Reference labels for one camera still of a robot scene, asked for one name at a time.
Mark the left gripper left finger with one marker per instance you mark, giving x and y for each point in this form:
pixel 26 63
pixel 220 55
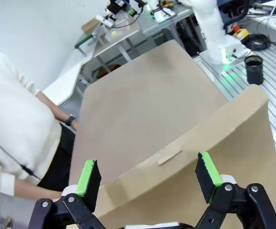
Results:
pixel 90 183

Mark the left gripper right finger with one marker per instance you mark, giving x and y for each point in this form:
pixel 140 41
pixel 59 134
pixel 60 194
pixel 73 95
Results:
pixel 206 179

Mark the large cardboard box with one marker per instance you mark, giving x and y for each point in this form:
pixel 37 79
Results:
pixel 236 143

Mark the person's left forearm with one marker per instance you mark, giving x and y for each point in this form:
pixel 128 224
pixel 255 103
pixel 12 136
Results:
pixel 52 105

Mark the person's right forearm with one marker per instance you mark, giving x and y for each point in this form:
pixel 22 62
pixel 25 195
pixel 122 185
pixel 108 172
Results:
pixel 37 190

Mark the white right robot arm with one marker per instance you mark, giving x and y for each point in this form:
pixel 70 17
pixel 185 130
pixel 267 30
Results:
pixel 214 31

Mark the yellow emergency stop box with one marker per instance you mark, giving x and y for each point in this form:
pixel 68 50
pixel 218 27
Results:
pixel 240 32

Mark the person's left hand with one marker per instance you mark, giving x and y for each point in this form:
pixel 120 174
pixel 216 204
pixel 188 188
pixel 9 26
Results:
pixel 74 125

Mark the black wristwatch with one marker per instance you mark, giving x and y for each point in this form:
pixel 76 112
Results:
pixel 70 120

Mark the person in white sweater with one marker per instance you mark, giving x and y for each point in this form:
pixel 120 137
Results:
pixel 16 114

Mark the white table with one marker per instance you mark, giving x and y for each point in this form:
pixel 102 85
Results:
pixel 64 83

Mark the orange cloth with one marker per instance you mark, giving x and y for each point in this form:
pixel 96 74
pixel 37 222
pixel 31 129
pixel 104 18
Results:
pixel 107 70

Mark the black cup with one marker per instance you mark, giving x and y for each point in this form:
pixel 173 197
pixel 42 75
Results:
pixel 253 70

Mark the green edged workbench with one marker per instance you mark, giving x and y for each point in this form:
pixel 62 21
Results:
pixel 114 40

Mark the yellow ball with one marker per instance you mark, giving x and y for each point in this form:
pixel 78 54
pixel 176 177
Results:
pixel 114 33

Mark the cardboard carton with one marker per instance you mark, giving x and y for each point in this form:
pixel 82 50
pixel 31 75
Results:
pixel 90 25

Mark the white cluttered desk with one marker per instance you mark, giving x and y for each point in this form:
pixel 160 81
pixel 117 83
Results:
pixel 271 21

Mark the aluminium frame table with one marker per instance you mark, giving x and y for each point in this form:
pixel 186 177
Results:
pixel 166 16

